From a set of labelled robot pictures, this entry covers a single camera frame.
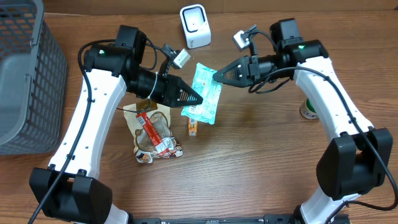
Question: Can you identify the teal white snack packet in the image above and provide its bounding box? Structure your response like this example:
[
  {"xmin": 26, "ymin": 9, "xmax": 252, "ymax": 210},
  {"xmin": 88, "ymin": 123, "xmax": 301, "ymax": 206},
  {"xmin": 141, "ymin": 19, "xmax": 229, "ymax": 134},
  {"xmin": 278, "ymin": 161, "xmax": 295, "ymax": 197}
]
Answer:
[{"xmin": 181, "ymin": 63, "xmax": 223, "ymax": 124}]

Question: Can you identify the orange snack packet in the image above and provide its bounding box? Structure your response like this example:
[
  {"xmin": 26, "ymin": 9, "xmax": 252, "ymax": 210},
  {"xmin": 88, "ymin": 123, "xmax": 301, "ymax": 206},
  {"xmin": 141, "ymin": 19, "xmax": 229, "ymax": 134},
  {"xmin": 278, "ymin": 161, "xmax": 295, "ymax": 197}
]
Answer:
[{"xmin": 188, "ymin": 118, "xmax": 198, "ymax": 136}]

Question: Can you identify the white brown snack bag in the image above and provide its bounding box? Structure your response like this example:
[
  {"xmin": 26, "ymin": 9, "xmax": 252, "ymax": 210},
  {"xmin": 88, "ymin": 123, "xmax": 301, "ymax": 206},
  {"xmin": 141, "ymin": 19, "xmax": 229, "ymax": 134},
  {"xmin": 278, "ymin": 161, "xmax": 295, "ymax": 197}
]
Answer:
[{"xmin": 122, "ymin": 101, "xmax": 183, "ymax": 164}]

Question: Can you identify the red white snack packet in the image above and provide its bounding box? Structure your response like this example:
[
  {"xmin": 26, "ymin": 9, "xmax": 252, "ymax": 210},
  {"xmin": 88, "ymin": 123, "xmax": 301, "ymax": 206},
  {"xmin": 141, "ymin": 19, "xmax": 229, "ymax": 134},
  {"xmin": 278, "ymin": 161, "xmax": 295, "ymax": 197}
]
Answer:
[{"xmin": 136, "ymin": 113, "xmax": 168, "ymax": 157}]

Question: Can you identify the green lid Knorr jar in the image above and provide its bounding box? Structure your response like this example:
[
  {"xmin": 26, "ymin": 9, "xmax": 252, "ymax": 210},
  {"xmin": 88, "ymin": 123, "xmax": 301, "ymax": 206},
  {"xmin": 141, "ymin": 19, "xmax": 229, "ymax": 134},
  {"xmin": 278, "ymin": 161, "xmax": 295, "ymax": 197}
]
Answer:
[{"xmin": 300, "ymin": 98, "xmax": 318, "ymax": 119}]

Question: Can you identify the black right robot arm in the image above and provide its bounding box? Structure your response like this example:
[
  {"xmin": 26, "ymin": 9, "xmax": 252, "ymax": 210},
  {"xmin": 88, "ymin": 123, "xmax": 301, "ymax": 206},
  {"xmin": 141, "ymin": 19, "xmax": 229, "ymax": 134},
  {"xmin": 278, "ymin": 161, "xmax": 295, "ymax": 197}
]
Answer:
[{"xmin": 213, "ymin": 18, "xmax": 397, "ymax": 223}]

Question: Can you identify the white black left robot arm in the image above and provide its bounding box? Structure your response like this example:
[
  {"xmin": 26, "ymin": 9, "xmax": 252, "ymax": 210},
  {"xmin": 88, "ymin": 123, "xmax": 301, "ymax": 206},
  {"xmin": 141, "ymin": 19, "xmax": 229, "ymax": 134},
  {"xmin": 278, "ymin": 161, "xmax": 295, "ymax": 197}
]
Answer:
[{"xmin": 29, "ymin": 26, "xmax": 203, "ymax": 223}]

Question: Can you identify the white barcode scanner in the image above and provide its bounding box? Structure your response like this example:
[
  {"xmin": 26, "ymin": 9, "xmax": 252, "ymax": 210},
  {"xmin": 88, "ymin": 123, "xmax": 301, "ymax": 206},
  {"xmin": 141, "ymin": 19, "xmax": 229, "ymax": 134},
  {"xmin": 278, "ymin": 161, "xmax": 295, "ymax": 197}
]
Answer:
[{"xmin": 179, "ymin": 4, "xmax": 211, "ymax": 49}]

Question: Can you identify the grey plastic mesh basket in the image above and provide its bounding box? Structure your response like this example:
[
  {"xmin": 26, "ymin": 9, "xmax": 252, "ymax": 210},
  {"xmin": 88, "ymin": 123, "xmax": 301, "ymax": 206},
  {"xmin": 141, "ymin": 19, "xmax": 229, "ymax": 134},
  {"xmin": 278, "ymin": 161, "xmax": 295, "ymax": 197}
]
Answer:
[{"xmin": 1, "ymin": 0, "xmax": 68, "ymax": 155}]

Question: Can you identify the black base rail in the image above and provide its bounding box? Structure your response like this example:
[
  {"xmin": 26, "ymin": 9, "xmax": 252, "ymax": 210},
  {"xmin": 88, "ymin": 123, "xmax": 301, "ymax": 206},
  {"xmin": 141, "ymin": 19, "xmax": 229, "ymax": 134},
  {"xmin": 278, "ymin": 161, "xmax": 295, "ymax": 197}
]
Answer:
[{"xmin": 130, "ymin": 217, "xmax": 351, "ymax": 224}]

